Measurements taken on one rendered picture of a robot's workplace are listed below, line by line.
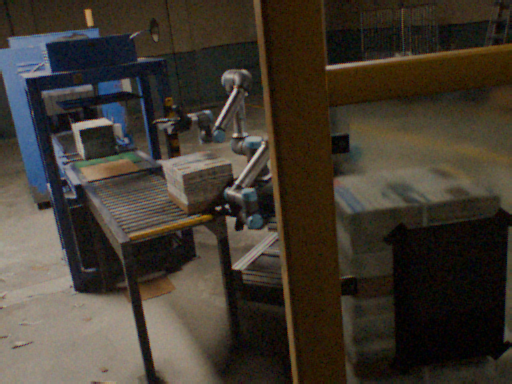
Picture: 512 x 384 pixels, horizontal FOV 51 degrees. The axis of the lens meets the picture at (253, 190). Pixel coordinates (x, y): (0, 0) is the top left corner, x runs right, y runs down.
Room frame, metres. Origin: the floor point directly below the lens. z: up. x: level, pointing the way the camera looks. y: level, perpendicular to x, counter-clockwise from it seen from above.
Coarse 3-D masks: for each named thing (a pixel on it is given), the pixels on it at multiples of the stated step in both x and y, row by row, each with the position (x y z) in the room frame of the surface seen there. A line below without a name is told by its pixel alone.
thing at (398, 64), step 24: (480, 48) 0.88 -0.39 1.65; (504, 48) 0.84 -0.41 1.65; (336, 72) 0.82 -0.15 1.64; (360, 72) 0.82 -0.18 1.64; (384, 72) 0.83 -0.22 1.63; (408, 72) 0.83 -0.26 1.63; (432, 72) 0.83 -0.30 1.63; (456, 72) 0.84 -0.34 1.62; (480, 72) 0.84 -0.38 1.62; (504, 72) 0.84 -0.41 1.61; (336, 96) 0.82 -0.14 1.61; (360, 96) 0.82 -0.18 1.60; (384, 96) 0.83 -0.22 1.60; (408, 96) 0.83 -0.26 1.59
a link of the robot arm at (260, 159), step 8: (264, 144) 2.69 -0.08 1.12; (264, 152) 2.67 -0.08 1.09; (256, 160) 2.64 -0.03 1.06; (264, 160) 2.65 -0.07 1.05; (248, 168) 2.62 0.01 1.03; (256, 168) 2.62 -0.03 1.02; (240, 176) 2.61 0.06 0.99; (248, 176) 2.59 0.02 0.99; (256, 176) 2.62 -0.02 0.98; (240, 184) 2.57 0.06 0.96; (248, 184) 2.58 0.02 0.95; (224, 192) 2.59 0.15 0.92; (232, 192) 2.54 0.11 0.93; (232, 200) 2.53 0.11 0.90
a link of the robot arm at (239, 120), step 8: (232, 72) 3.30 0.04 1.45; (224, 80) 3.34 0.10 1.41; (232, 80) 3.27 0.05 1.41; (232, 88) 3.30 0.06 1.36; (240, 112) 3.31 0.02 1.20; (232, 120) 3.35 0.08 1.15; (240, 120) 3.31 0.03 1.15; (240, 128) 3.31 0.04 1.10; (232, 136) 3.33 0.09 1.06; (240, 136) 3.29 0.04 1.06; (248, 136) 3.32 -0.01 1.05; (232, 144) 3.34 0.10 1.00; (240, 144) 3.28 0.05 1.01; (240, 152) 3.28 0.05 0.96
